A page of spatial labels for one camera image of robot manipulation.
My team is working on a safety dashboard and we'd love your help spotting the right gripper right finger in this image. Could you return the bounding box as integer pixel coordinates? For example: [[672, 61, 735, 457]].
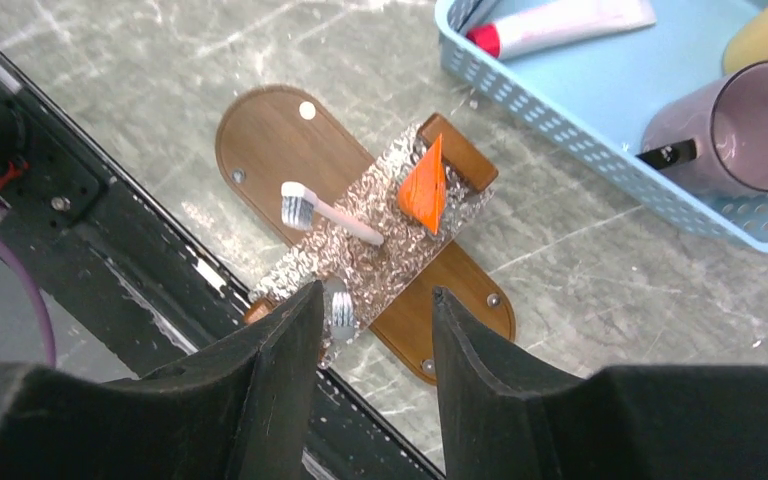
[[432, 287, 768, 479]]

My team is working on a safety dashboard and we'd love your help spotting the white toothbrush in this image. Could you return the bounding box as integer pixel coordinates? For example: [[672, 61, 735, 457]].
[[280, 181, 384, 246]]

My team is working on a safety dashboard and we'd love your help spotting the brown oval wooden tray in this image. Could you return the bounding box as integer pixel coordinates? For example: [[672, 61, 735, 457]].
[[214, 84, 518, 387]]

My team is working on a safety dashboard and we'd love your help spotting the grey toothbrush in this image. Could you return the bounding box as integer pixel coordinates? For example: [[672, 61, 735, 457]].
[[325, 276, 357, 342]]

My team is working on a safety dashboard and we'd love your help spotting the orange toothpaste tube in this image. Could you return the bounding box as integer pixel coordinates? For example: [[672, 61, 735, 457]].
[[397, 134, 447, 235]]

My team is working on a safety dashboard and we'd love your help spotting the clear acrylic toothbrush holder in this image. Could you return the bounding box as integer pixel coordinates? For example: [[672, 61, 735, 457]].
[[251, 113, 515, 382]]

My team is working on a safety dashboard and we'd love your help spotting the black base frame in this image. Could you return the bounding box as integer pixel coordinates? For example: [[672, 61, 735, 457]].
[[0, 52, 441, 479]]

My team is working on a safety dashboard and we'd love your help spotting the white red toothpaste tube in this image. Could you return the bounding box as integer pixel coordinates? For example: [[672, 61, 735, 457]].
[[465, 0, 657, 60]]

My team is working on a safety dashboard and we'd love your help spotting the blue plastic basket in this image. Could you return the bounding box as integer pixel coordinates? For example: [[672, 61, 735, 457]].
[[434, 0, 768, 253]]

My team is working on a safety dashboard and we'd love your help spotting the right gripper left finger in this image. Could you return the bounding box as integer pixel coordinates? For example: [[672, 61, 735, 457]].
[[0, 281, 324, 479]]

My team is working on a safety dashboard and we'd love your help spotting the purple mug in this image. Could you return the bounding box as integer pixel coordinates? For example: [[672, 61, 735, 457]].
[[638, 61, 768, 197]]

